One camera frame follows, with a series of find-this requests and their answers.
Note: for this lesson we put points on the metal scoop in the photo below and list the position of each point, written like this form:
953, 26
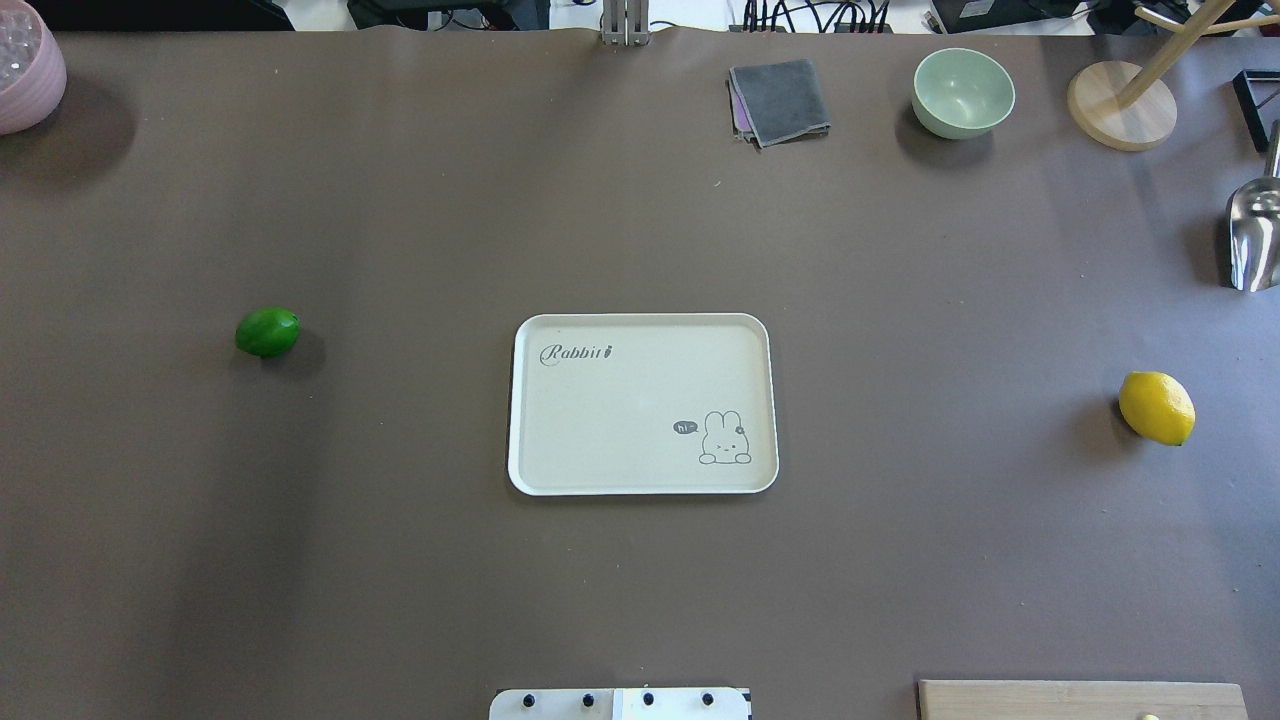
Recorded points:
1253, 226

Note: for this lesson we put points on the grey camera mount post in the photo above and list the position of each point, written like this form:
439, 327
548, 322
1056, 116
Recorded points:
625, 23

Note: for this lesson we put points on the green lime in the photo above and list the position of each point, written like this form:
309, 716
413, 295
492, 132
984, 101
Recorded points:
267, 332

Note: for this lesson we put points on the pale green bowl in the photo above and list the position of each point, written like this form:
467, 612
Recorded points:
958, 93

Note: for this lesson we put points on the wooden cutting board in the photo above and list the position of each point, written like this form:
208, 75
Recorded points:
1011, 699

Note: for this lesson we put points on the pink ribbed bowl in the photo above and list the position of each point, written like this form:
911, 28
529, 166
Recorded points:
34, 71

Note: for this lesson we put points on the black frame object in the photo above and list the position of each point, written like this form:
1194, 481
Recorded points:
1253, 89

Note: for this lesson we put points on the pink cloth under grey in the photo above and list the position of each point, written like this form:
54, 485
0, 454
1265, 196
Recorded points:
741, 122

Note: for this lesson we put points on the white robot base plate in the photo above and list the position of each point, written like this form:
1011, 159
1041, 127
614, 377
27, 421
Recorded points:
681, 702

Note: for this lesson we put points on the cream rabbit print tray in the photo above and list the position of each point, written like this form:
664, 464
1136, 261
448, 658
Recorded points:
642, 404

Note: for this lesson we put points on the yellow lemon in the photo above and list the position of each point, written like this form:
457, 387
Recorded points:
1157, 407

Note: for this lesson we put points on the grey folded cloth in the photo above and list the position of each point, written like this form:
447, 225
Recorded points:
784, 101

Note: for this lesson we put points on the wooden stand with round base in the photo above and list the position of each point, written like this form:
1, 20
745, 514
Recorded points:
1129, 108

